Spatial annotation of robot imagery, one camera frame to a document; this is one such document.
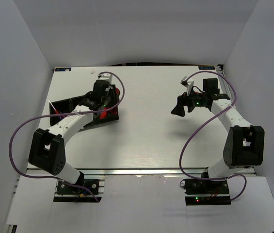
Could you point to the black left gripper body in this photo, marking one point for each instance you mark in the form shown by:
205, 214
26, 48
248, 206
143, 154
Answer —
103, 100

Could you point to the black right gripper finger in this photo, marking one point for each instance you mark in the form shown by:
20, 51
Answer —
181, 100
178, 110

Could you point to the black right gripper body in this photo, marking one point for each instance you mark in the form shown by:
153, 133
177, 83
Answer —
194, 101

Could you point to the red black utility knife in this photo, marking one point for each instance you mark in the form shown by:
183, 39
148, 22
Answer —
103, 115

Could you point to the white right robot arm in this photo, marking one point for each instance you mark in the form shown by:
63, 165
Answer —
258, 142

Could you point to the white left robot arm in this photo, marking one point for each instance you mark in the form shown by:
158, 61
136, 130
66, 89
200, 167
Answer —
48, 146

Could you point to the black three-compartment tray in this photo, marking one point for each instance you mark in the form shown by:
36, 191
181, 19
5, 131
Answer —
68, 105

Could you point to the blue label right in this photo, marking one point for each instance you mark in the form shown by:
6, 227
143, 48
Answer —
206, 67

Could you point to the blue label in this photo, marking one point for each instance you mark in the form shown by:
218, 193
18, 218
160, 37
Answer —
206, 67
62, 69

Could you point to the blue label left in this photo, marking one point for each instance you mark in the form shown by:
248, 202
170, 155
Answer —
62, 69

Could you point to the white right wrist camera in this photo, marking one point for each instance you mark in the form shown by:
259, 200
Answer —
188, 83

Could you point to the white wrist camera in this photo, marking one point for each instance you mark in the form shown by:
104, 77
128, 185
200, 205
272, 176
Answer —
188, 83
106, 76

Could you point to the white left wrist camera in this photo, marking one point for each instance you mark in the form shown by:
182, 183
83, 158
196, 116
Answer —
106, 76

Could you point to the aluminium front rail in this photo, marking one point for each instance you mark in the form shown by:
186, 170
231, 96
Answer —
146, 171

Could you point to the aluminium rail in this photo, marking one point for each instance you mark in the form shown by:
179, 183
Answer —
146, 171
226, 82

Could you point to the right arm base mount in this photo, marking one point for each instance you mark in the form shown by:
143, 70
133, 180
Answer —
205, 193

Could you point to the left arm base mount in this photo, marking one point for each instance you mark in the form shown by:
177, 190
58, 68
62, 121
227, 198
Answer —
94, 185

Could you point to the aluminium right side rail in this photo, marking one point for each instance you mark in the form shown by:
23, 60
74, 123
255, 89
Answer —
226, 82

